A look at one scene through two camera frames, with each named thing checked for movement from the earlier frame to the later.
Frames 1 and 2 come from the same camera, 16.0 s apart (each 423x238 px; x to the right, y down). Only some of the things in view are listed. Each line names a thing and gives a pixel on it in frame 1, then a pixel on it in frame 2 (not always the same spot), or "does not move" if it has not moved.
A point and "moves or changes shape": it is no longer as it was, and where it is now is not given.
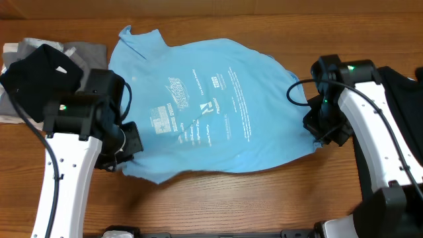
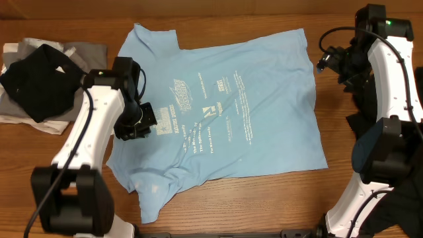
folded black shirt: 44,75 does not move
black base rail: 290,233 does not move
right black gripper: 317,123 → 339,61
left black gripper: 135,145 → 122,131
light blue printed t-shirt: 208,104 moves or changes shape
